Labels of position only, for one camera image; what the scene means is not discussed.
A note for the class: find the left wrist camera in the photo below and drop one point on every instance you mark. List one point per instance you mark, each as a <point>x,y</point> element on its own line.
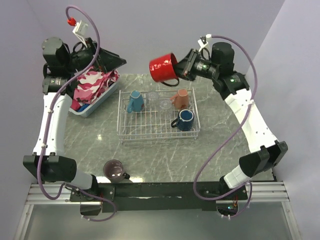
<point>79,29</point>

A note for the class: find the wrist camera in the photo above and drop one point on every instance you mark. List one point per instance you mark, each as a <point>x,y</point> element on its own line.
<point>79,29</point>
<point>203,42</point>

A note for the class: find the dark blue mug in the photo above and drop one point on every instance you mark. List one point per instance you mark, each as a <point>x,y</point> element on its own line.
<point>184,120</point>

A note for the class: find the pink camouflage cloth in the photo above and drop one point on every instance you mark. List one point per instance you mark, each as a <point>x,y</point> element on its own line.
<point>90,86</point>

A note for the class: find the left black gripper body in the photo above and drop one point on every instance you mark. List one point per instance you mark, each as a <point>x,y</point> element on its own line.
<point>99,63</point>

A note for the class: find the light blue floral mug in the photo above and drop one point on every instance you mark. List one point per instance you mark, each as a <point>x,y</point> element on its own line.
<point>136,102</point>

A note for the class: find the red mug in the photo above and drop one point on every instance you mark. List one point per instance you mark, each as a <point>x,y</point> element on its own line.
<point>162,69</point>

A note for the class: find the clear glass tumbler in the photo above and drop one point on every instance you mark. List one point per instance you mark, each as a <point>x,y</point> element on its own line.
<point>165,105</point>
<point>152,98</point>

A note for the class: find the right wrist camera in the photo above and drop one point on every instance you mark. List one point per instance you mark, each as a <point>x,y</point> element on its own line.
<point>203,42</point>

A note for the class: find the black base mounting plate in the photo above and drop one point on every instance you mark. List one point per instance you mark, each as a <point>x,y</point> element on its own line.
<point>147,196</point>

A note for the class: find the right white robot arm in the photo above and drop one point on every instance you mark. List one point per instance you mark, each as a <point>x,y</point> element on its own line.
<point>266,151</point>

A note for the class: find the purple grey mug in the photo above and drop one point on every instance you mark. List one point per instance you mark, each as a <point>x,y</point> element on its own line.
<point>115,172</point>

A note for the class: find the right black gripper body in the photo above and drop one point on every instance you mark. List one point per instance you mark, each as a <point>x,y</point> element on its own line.
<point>194,66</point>

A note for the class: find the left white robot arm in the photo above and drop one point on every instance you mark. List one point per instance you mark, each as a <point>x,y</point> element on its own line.
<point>48,162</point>

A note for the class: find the white plastic basket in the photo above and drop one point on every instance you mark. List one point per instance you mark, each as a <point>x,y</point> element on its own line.
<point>92,107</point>

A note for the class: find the salmon pink mug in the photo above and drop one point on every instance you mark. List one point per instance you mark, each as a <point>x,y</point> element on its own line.
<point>181,99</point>

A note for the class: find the white wire dish rack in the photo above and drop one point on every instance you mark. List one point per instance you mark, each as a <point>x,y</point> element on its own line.
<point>151,123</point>

